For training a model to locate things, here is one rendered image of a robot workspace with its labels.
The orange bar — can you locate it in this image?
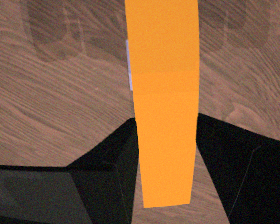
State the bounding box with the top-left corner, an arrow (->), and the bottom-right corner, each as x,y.
125,0 -> 200,207

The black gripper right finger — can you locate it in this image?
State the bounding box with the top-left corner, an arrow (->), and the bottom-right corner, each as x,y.
195,113 -> 280,224

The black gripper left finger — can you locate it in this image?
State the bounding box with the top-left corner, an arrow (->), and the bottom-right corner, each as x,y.
0,118 -> 139,224

